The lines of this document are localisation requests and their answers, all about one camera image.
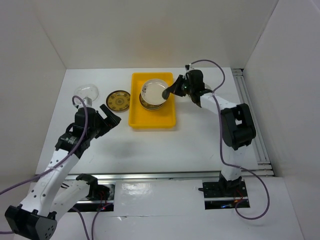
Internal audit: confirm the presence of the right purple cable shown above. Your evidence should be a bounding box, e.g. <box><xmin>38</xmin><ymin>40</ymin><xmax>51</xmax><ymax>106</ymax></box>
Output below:
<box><xmin>189</xmin><ymin>59</ymin><xmax>270</xmax><ymax>221</ymax></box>

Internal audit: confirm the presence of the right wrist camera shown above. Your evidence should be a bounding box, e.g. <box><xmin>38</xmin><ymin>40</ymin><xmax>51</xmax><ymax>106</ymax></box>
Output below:
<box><xmin>185</xmin><ymin>63</ymin><xmax>194</xmax><ymax>73</ymax></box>

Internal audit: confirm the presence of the aluminium rail right side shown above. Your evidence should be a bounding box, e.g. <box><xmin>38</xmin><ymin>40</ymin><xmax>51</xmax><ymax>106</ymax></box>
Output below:
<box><xmin>231</xmin><ymin>68</ymin><xmax>275</xmax><ymax>177</ymax></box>

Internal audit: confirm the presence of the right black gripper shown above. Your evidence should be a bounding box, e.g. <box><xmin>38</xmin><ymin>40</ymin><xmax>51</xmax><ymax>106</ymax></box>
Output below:
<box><xmin>167</xmin><ymin>74</ymin><xmax>194</xmax><ymax>97</ymax></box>

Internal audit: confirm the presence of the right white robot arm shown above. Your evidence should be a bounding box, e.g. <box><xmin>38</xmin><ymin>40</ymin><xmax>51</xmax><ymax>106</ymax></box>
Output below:
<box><xmin>161</xmin><ymin>69</ymin><xmax>257</xmax><ymax>197</ymax></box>

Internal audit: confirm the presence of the cream plate black brushstroke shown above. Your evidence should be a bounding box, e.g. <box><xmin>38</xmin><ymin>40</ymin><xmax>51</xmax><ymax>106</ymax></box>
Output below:
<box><xmin>140</xmin><ymin>78</ymin><xmax>169</xmax><ymax>105</ymax></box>

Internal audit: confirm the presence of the clear plastic plate left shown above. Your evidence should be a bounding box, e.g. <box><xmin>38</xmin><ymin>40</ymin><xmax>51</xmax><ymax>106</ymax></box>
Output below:
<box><xmin>73</xmin><ymin>84</ymin><xmax>99</xmax><ymax>101</ymax></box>

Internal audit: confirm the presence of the purple cable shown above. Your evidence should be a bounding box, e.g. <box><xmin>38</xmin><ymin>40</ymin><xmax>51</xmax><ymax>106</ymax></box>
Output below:
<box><xmin>189</xmin><ymin>59</ymin><xmax>270</xmax><ymax>221</ymax></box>
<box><xmin>0</xmin><ymin>95</ymin><xmax>101</xmax><ymax>240</ymax></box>

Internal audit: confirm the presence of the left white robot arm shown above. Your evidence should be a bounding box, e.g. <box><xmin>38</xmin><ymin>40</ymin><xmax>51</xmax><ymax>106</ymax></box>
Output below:
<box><xmin>4</xmin><ymin>104</ymin><xmax>121</xmax><ymax>240</ymax></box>

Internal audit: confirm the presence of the clear grey plastic plate right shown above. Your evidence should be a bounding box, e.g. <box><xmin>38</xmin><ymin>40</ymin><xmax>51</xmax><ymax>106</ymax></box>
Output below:
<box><xmin>204</xmin><ymin>83</ymin><xmax>213</xmax><ymax>93</ymax></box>

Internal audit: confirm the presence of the white front cover board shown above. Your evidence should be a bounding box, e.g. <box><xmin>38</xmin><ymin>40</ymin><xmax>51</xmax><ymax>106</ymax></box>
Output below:
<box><xmin>113</xmin><ymin>179</ymin><xmax>205</xmax><ymax>217</ymax></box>

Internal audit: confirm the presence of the yellow patterned plate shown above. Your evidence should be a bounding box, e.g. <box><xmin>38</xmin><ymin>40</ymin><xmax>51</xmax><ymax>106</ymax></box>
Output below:
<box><xmin>139</xmin><ymin>94</ymin><xmax>165</xmax><ymax>110</ymax></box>
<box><xmin>106</xmin><ymin>90</ymin><xmax>131</xmax><ymax>112</ymax></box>

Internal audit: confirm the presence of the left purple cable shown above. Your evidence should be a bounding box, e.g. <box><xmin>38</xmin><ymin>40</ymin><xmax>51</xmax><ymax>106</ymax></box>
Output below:
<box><xmin>0</xmin><ymin>95</ymin><xmax>101</xmax><ymax>240</ymax></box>

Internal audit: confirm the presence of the yellow plastic bin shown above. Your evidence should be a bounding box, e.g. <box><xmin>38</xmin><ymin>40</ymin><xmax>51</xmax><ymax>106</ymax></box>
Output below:
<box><xmin>128</xmin><ymin>72</ymin><xmax>176</xmax><ymax>130</ymax></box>

